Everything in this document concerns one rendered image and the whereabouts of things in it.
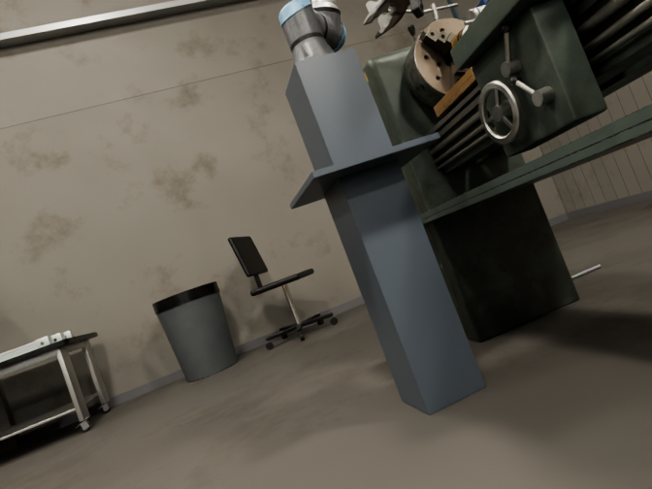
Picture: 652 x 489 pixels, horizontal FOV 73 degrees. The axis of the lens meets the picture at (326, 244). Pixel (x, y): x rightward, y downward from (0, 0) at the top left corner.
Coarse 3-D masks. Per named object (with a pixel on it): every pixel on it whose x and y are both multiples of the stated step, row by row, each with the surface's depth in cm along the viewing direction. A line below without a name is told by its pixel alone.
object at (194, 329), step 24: (192, 288) 359; (216, 288) 380; (168, 312) 357; (192, 312) 356; (216, 312) 370; (168, 336) 364; (192, 336) 356; (216, 336) 364; (192, 360) 357; (216, 360) 360
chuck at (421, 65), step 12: (432, 24) 170; (444, 24) 170; (456, 24) 171; (420, 48) 168; (432, 48) 169; (408, 60) 174; (420, 60) 168; (432, 60) 168; (408, 72) 175; (420, 72) 167; (432, 72) 168; (444, 72) 169; (432, 84) 167; (444, 84) 168; (432, 96) 173
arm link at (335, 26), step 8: (312, 0) 151; (320, 0) 149; (328, 0) 149; (320, 8) 148; (328, 8) 148; (336, 8) 150; (328, 16) 149; (336, 16) 150; (328, 24) 147; (336, 24) 151; (328, 32) 148; (336, 32) 151; (344, 32) 156; (328, 40) 150; (336, 40) 153; (344, 40) 157; (336, 48) 155
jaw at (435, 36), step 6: (432, 30) 165; (420, 36) 169; (426, 36) 165; (432, 36) 165; (438, 36) 165; (444, 36) 164; (450, 36) 161; (426, 42) 168; (432, 42) 166; (438, 42) 164; (444, 42) 163; (450, 42) 161; (438, 48) 167; (444, 48) 165; (450, 48) 164; (444, 54) 169
